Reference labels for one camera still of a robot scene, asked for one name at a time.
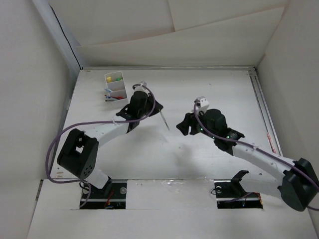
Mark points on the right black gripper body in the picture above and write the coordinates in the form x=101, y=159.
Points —
x=202, y=117

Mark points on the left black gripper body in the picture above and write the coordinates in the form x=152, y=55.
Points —
x=148, y=107

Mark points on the green pen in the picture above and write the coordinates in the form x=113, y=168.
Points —
x=164, y=120

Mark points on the red pen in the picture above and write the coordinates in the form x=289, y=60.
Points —
x=113, y=98

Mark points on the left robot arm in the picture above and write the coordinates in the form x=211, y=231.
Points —
x=79, y=152

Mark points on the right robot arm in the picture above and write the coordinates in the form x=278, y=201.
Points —
x=296, y=182

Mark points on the white three-compartment organizer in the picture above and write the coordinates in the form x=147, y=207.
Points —
x=118, y=88

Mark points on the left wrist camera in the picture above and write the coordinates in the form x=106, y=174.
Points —
x=141, y=87

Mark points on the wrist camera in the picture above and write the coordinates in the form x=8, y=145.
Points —
x=141, y=87
x=201, y=104

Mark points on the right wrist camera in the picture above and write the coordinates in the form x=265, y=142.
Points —
x=201, y=104

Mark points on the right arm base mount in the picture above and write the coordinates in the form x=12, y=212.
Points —
x=230, y=194

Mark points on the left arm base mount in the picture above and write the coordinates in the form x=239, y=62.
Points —
x=113, y=198

